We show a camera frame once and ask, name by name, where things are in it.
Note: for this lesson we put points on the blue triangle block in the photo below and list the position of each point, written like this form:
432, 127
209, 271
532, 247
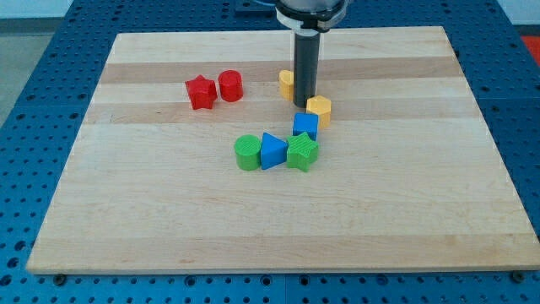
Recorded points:
273, 151

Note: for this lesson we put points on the green star block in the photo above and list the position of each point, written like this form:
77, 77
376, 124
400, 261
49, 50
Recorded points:
302, 151

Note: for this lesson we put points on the yellow hexagon block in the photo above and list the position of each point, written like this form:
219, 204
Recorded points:
322, 107

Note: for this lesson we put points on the yellow half-round block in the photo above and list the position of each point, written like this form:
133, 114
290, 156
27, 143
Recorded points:
286, 84

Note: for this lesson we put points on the green cylinder block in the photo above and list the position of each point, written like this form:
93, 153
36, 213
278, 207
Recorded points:
248, 152

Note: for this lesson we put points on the red star block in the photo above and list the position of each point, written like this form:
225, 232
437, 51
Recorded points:
202, 92

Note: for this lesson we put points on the red cylinder block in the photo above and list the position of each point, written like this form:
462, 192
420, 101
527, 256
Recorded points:
230, 85

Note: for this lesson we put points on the blue cube block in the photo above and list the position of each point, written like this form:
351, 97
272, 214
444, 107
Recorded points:
305, 123

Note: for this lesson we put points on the wooden board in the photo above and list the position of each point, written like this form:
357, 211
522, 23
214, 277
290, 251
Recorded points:
408, 177

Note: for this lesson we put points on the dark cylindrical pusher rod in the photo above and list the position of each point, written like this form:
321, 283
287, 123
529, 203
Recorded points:
306, 53

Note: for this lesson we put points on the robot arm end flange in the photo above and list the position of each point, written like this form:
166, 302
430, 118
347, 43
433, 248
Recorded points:
307, 17

